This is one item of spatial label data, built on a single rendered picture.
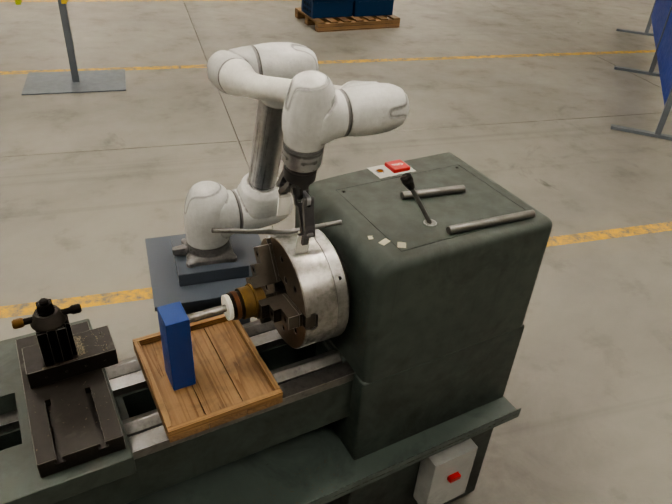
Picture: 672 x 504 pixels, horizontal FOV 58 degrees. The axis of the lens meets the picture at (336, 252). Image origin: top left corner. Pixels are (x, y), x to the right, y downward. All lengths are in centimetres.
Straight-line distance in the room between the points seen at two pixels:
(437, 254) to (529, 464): 143
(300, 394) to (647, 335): 239
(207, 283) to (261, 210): 33
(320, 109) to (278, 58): 58
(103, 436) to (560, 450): 197
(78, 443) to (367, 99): 98
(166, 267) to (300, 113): 123
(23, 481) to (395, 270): 95
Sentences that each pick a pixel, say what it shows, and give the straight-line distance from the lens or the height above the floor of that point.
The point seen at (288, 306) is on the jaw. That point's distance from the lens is 158.
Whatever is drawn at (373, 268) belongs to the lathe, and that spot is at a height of 123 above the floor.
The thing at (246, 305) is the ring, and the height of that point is 110.
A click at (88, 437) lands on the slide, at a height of 97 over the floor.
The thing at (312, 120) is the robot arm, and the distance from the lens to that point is 126.
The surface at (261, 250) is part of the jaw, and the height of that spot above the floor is 119.
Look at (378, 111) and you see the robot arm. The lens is 133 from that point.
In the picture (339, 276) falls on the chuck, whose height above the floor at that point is 118.
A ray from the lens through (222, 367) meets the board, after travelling 174.
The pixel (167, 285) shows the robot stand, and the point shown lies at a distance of 226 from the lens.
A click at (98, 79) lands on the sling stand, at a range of 658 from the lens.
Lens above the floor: 211
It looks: 34 degrees down
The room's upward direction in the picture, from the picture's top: 4 degrees clockwise
